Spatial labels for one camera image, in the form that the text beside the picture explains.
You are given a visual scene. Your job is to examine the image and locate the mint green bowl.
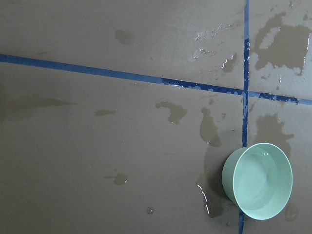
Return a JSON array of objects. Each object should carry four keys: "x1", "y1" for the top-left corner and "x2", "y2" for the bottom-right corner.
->
[{"x1": 222, "y1": 143, "x2": 293, "y2": 220}]

